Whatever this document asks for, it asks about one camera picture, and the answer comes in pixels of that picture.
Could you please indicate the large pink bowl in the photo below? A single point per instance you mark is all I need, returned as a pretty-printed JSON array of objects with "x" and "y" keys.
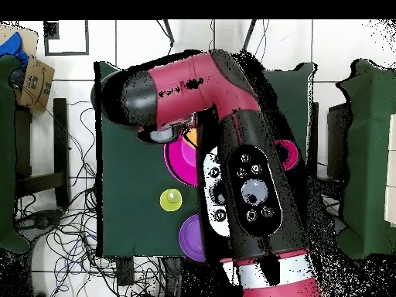
[{"x": 182, "y": 164}]

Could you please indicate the large yellow bowl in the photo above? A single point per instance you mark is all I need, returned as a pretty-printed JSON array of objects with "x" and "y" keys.
[{"x": 191, "y": 136}]

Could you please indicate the yellow cup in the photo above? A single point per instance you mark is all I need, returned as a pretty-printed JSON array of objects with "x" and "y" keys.
[{"x": 171, "y": 200}]

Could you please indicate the purple bowl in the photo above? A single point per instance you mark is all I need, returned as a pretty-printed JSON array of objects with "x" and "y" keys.
[{"x": 193, "y": 238}]

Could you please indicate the small red bowl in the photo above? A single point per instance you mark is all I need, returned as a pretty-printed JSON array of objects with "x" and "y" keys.
[{"x": 290, "y": 154}]

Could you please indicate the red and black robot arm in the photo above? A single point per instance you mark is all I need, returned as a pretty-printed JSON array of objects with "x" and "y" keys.
[{"x": 201, "y": 83}]

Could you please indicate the dark green tablecloth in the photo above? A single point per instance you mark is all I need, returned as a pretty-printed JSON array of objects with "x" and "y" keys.
[{"x": 133, "y": 170}]

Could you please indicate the black power strip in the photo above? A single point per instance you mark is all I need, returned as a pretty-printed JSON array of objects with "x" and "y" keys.
[{"x": 125, "y": 272}]

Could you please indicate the black wooden stand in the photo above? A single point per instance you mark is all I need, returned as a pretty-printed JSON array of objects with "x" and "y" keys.
[
  {"x": 60, "y": 139},
  {"x": 338, "y": 139}
]

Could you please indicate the green cloth side table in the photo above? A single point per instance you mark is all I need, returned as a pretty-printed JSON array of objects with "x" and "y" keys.
[
  {"x": 371, "y": 123},
  {"x": 6, "y": 154}
]

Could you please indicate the cardboard box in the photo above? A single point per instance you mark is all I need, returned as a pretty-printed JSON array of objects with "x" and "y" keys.
[{"x": 37, "y": 83}]

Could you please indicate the white box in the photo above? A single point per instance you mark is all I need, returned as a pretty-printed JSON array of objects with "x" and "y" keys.
[{"x": 391, "y": 185}]

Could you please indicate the blue cloth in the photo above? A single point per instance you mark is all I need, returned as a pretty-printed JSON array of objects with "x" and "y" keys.
[{"x": 14, "y": 46}]

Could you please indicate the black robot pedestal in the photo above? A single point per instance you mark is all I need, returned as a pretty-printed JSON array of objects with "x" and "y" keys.
[{"x": 191, "y": 278}]

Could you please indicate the black camera tripod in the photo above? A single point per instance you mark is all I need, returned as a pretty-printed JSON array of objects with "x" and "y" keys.
[{"x": 168, "y": 32}]

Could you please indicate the grey pedestal leg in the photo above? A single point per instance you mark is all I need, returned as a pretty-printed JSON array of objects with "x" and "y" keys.
[{"x": 40, "y": 220}]

